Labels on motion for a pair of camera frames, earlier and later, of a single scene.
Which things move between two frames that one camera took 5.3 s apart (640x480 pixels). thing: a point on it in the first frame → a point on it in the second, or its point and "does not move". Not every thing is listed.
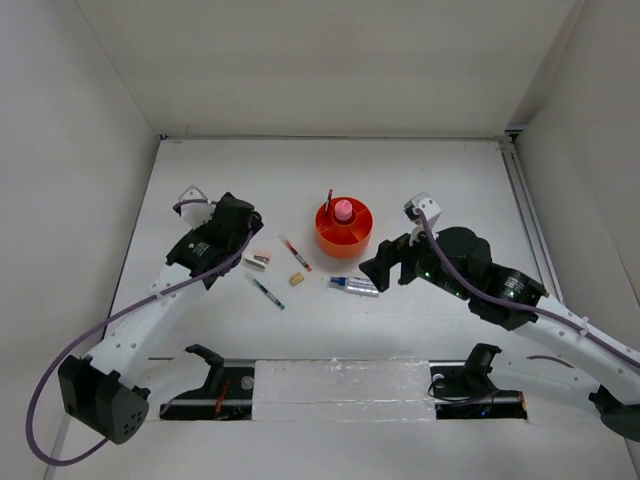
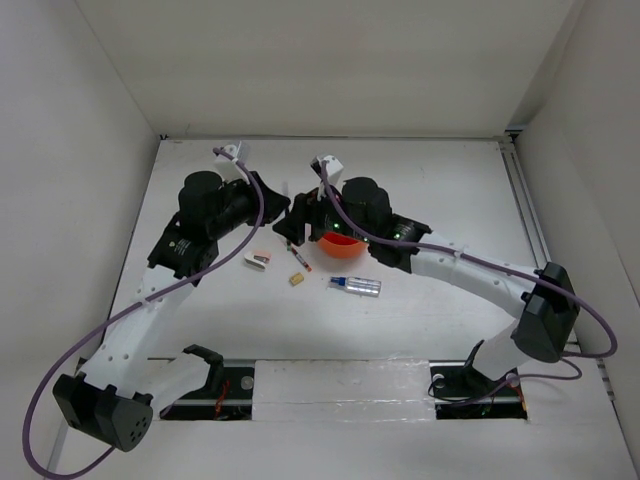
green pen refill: [264, 291] → [285, 187]
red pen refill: [296, 253] does not move
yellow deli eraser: [296, 279] does not move
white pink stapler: [259, 259] does not move
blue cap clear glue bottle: [355, 285] does not move
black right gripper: [388, 254] → [308, 209]
